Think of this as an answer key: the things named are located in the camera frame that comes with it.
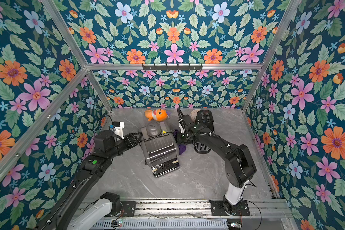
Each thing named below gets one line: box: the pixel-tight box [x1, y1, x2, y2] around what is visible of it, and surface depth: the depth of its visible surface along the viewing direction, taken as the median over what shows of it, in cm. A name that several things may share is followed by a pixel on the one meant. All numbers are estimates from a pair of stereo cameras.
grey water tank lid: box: [146, 121, 162, 138], surface depth 71 cm
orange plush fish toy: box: [144, 108, 169, 122], surface depth 109 cm
